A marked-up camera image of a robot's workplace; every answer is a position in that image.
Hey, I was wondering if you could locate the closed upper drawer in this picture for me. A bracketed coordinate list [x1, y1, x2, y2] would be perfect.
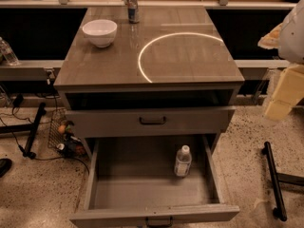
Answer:
[66, 106, 236, 138]

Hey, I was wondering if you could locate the grey wooden drawer cabinet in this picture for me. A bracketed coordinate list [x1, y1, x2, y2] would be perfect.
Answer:
[52, 5, 246, 228]

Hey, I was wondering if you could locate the open lower drawer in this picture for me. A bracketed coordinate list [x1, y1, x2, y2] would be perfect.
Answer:
[70, 135, 239, 228]

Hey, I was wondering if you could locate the wire basket with items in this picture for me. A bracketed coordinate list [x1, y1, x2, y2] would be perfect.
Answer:
[47, 109, 86, 157]

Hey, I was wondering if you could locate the black stand leg right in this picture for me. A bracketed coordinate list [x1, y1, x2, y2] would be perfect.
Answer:
[261, 141, 304, 222]

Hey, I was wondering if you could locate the black stand leg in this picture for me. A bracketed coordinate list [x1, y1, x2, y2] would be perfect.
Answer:
[0, 103, 47, 160]
[261, 141, 304, 222]

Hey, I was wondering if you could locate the clear bottle on left ledge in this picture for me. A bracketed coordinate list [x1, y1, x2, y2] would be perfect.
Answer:
[0, 37, 20, 66]

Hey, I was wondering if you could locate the clear plastic water bottle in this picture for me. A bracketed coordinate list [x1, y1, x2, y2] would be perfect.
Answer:
[174, 145, 192, 178]

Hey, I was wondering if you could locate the blue silver drink can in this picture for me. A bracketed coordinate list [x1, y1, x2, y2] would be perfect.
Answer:
[124, 0, 140, 24]

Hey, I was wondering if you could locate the white ceramic bowl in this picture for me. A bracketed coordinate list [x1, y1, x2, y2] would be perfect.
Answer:
[82, 19, 118, 48]

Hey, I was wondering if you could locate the black round object floor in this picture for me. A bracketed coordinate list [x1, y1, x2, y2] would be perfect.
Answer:
[0, 159, 12, 178]

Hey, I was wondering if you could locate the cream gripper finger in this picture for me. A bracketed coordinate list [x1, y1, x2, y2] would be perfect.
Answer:
[264, 64, 304, 121]
[257, 24, 282, 49]

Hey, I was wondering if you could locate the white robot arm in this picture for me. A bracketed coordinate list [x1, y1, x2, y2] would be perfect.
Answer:
[257, 0, 304, 121]

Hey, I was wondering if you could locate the black stand leg left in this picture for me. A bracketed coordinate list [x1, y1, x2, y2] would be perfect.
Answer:
[0, 103, 47, 160]

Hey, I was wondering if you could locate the black cable on floor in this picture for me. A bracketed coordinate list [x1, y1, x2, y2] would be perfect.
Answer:
[0, 93, 91, 175]

